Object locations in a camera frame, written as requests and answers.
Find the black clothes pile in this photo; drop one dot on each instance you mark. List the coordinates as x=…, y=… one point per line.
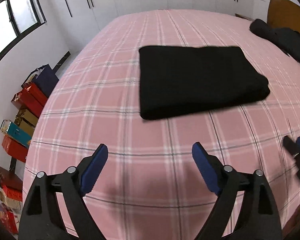
x=286, y=39

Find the black frame window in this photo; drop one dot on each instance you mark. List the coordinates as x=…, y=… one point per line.
x=18, y=18

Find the gold brown gift bag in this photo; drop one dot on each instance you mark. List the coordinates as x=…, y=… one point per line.
x=26, y=121

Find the red gift bag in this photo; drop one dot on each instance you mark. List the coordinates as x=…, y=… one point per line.
x=31, y=98

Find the black pants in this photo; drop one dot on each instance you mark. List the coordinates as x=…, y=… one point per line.
x=177, y=81

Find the teal gift box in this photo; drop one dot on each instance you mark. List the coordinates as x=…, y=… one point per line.
x=16, y=133

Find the pink plaid bed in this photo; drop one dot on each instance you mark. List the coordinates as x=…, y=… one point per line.
x=150, y=186

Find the red gift box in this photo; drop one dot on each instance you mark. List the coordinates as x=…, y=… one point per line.
x=14, y=149

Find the wooden headboard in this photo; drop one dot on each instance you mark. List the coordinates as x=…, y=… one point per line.
x=283, y=14

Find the navy gift bag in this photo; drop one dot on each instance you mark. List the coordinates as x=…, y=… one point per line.
x=44, y=78

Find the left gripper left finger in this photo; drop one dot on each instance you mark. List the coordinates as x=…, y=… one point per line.
x=41, y=217

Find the red box stack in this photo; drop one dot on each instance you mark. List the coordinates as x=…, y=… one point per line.
x=10, y=212

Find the dark red box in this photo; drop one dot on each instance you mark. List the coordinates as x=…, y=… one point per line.
x=9, y=179

